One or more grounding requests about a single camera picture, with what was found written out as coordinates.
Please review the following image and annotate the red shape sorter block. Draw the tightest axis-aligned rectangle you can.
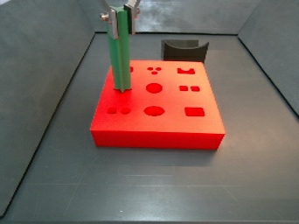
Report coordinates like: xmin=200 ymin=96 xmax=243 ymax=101
xmin=89 ymin=60 xmax=225 ymax=150

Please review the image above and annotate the black curved holder stand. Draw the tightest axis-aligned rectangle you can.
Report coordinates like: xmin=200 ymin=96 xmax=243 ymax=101
xmin=161 ymin=39 xmax=209 ymax=62

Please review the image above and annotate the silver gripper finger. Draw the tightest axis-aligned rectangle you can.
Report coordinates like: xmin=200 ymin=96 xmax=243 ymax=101
xmin=124 ymin=0 xmax=141 ymax=34
xmin=98 ymin=0 xmax=118 ymax=39

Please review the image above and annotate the green star-shaped rod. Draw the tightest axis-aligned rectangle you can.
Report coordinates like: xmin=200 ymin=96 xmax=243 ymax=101
xmin=108 ymin=7 xmax=130 ymax=92

